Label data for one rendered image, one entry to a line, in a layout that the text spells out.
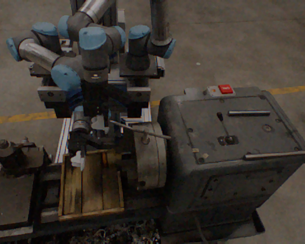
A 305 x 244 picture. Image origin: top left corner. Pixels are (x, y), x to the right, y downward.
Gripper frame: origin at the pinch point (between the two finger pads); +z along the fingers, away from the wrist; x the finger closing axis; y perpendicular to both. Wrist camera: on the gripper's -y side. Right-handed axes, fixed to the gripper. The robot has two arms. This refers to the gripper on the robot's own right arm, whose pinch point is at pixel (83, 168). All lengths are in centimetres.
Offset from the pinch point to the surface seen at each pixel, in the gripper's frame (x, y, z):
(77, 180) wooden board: -19.9, 5.1, -3.8
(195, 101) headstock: 18, -53, -22
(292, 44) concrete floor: -111, -318, -267
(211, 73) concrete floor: -113, -155, -196
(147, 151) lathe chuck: 15.0, -27.1, 2.2
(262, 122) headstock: 20, -81, -7
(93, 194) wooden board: -19.1, -3.0, 4.4
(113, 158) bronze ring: 3.8, -13.3, -1.9
